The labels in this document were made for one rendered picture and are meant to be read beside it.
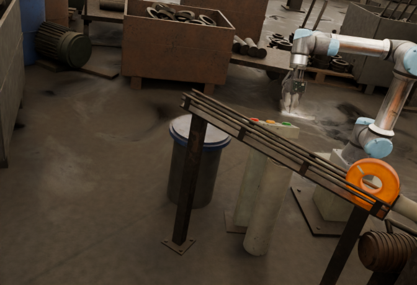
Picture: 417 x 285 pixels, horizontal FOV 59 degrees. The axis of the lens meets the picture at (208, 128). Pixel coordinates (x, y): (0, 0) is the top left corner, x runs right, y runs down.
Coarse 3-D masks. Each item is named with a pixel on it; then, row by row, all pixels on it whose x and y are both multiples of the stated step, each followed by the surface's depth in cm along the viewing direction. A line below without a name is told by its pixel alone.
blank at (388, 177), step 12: (360, 168) 116; (372, 168) 114; (384, 168) 112; (348, 180) 119; (360, 180) 118; (384, 180) 113; (396, 180) 112; (360, 192) 119; (372, 192) 117; (384, 192) 115; (396, 192) 113
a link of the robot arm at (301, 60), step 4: (292, 56) 160; (296, 56) 159; (300, 56) 158; (304, 56) 158; (292, 60) 160; (296, 60) 159; (300, 60) 159; (304, 60) 159; (308, 60) 162; (292, 64) 161; (296, 64) 160; (300, 64) 159; (304, 64) 159
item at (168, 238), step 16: (192, 128) 146; (192, 144) 148; (192, 160) 151; (192, 176) 155; (192, 192) 161; (176, 224) 169; (352, 224) 123; (176, 240) 173; (192, 240) 177; (352, 240) 125; (336, 256) 130; (336, 272) 132
